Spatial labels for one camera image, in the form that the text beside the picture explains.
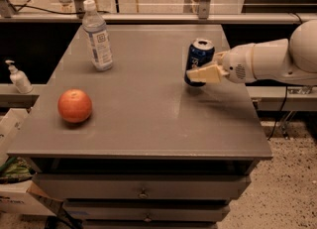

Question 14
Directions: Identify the grey metal rail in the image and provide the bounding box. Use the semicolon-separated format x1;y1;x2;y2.
0;12;317;24

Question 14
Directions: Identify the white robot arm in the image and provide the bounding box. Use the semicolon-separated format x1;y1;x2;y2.
185;20;317;86

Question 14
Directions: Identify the red apple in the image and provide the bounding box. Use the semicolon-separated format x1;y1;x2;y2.
57;89;92;123

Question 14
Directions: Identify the top grey drawer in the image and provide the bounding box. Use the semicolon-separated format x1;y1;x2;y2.
33;173;251;200

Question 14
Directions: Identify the grey drawer cabinet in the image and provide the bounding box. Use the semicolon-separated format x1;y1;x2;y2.
10;25;271;229

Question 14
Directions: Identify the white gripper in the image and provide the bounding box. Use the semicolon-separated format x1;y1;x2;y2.
186;44;256;83

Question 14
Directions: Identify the grey drawer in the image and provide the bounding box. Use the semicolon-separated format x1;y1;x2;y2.
33;173;251;200
63;200;230;222

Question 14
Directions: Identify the white cardboard box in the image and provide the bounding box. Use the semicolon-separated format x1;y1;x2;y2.
0;109;58;216

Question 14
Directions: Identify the clear plastic water bottle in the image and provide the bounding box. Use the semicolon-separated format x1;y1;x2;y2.
82;0;113;71

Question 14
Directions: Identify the middle grey drawer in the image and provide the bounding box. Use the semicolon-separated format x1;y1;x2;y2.
63;200;230;222

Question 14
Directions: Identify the white pump dispenser bottle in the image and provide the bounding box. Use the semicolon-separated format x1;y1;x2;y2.
6;59;33;94

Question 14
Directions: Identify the black cable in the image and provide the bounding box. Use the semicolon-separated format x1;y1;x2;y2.
266;85;290;142

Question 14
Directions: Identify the blue pepsi can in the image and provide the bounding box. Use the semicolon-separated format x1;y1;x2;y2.
183;38;216;87

